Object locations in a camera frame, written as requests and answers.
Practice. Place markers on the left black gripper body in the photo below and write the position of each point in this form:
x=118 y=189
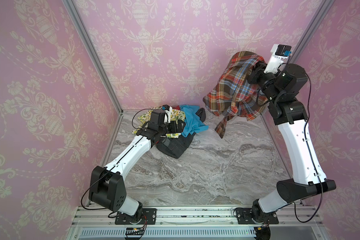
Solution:
x=170 y=128

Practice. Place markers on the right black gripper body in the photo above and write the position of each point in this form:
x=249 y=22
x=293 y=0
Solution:
x=253 y=76

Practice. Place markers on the plaid tartan cloth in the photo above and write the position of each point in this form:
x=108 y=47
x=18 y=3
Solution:
x=233 y=95

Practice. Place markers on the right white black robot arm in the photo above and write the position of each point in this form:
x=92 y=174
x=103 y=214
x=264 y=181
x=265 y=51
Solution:
x=292 y=119

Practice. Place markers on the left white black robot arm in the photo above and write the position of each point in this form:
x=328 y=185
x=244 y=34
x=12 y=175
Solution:
x=107 y=187

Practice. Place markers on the yellow lemon print cloth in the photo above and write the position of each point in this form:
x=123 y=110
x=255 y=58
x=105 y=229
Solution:
x=145 y=117

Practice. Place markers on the blue cloth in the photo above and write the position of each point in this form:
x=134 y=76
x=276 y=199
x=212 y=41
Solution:
x=194 y=119

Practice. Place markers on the black cloth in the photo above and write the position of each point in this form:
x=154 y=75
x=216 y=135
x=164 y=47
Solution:
x=175 y=147

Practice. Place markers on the small black electronics board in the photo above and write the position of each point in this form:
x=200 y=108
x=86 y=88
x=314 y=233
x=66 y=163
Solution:
x=135 y=231

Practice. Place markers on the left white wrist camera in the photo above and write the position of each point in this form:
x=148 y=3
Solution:
x=159 y=120

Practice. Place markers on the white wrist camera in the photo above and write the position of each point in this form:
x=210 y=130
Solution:
x=159 y=120
x=279 y=55

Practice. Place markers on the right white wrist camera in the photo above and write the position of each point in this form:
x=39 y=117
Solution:
x=279 y=55

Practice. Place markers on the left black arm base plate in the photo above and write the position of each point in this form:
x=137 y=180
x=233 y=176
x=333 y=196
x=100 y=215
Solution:
x=142 y=216

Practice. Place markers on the right corner aluminium post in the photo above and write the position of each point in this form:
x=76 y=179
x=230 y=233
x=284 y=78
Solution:
x=307 y=16

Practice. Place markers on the corner aluminium post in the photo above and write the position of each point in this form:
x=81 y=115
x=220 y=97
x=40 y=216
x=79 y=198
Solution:
x=90 y=48
x=307 y=16

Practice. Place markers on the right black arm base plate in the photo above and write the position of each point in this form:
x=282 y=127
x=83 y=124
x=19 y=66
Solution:
x=248 y=216

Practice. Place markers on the aluminium rail frame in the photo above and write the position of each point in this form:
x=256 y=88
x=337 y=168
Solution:
x=201 y=223

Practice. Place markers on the left corner aluminium post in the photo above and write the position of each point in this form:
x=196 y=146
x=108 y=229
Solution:
x=90 y=48

